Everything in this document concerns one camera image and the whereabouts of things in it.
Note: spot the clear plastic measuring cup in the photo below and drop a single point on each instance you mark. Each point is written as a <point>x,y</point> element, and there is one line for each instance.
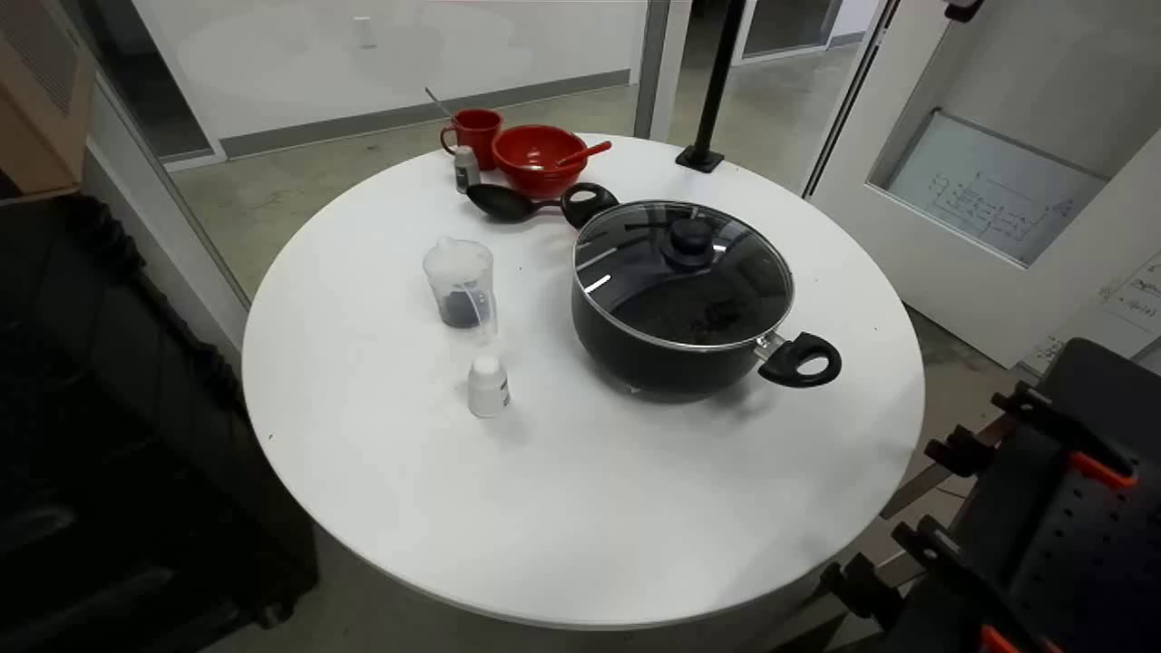
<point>462,285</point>

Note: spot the round white table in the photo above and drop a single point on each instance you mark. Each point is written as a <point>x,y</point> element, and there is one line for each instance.
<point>582,504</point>

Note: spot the black cooking pot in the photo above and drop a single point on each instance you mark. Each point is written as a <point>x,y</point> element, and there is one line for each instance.
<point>690,371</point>

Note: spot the small white plastic bottle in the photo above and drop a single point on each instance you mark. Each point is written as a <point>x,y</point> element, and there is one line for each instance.
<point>486,387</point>

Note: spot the glass pot lid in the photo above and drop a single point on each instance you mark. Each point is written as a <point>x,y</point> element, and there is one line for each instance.
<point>682,274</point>

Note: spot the black serving spoon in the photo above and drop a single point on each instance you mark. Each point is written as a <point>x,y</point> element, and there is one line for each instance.
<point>514,203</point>

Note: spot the red plastic bowl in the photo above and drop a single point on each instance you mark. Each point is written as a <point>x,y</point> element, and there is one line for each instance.
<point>541,161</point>

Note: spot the small salt shaker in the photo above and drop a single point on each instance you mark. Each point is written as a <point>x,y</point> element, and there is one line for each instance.
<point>466,167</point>

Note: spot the red mug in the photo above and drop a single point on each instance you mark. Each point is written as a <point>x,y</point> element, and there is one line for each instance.
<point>472,129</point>

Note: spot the white whiteboard panel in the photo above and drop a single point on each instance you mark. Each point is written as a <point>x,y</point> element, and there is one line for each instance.
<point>1004,161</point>

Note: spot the black perforated robot cart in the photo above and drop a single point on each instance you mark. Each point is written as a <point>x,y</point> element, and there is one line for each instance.
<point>1061,537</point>

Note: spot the black camera stand pole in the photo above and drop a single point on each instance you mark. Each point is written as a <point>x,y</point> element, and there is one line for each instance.
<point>697,154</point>

